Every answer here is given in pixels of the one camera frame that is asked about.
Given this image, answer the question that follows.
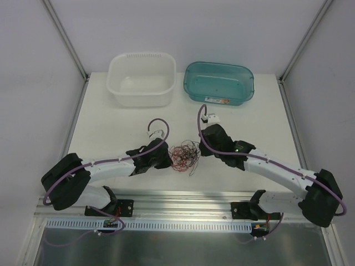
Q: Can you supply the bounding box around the red wire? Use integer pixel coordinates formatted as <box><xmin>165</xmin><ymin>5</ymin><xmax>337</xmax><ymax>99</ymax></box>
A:
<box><xmin>168</xmin><ymin>140</ymin><xmax>200</xmax><ymax>171</ymax></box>

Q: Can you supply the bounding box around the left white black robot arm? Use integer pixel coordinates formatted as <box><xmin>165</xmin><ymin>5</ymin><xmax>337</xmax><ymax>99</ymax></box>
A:
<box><xmin>41</xmin><ymin>137</ymin><xmax>172</xmax><ymax>218</ymax></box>

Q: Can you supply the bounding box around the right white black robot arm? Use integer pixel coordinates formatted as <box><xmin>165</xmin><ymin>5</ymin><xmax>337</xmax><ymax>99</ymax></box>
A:
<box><xmin>199</xmin><ymin>124</ymin><xmax>347</xmax><ymax>227</ymax></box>

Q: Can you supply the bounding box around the label sticker on bin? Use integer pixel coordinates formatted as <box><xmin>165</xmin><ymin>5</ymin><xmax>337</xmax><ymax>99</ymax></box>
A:
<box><xmin>205</xmin><ymin>97</ymin><xmax>230</xmax><ymax>105</ymax></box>

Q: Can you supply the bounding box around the teal transparent plastic bin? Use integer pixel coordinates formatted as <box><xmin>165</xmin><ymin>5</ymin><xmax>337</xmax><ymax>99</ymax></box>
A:
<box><xmin>183</xmin><ymin>62</ymin><xmax>255</xmax><ymax>106</ymax></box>

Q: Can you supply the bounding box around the white plastic tub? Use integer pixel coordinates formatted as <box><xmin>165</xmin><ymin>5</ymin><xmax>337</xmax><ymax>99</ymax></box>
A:
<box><xmin>106</xmin><ymin>52</ymin><xmax>177</xmax><ymax>108</ymax></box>

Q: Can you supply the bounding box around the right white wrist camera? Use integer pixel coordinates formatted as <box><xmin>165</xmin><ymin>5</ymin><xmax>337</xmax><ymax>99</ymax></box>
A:
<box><xmin>201</xmin><ymin>113</ymin><xmax>220</xmax><ymax>125</ymax></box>

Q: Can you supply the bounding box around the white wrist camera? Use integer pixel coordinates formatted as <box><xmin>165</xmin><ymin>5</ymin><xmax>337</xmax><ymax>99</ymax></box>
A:
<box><xmin>201</xmin><ymin>113</ymin><xmax>220</xmax><ymax>125</ymax></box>
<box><xmin>147</xmin><ymin>130</ymin><xmax>165</xmax><ymax>139</ymax></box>

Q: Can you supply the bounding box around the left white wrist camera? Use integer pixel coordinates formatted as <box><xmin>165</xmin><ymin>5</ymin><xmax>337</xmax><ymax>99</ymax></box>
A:
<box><xmin>147</xmin><ymin>130</ymin><xmax>165</xmax><ymax>139</ymax></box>

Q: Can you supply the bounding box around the aluminium mounting rail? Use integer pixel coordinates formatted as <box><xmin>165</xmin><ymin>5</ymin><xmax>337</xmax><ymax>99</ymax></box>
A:
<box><xmin>33</xmin><ymin>188</ymin><xmax>333</xmax><ymax>223</ymax></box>

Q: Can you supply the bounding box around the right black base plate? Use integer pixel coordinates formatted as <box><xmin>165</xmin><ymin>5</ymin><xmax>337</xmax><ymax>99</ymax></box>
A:
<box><xmin>230</xmin><ymin>202</ymin><xmax>281</xmax><ymax>221</ymax></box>

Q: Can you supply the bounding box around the left aluminium frame post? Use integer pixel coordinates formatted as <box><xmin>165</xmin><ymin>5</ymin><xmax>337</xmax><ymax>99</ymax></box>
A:
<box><xmin>40</xmin><ymin>0</ymin><xmax>89</xmax><ymax>81</ymax></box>

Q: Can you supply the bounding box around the aluminium frame post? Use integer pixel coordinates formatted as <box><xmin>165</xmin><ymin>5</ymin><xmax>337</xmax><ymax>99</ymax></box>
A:
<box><xmin>279</xmin><ymin>0</ymin><xmax>334</xmax><ymax>84</ymax></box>
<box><xmin>40</xmin><ymin>0</ymin><xmax>89</xmax><ymax>81</ymax></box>

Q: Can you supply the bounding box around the white slotted cable duct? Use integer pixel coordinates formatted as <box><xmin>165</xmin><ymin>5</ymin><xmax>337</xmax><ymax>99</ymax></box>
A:
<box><xmin>46</xmin><ymin>218</ymin><xmax>252</xmax><ymax>234</ymax></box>

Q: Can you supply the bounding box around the right aluminium frame post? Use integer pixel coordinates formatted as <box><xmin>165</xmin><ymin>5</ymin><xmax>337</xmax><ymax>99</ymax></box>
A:
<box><xmin>279</xmin><ymin>0</ymin><xmax>334</xmax><ymax>84</ymax></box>

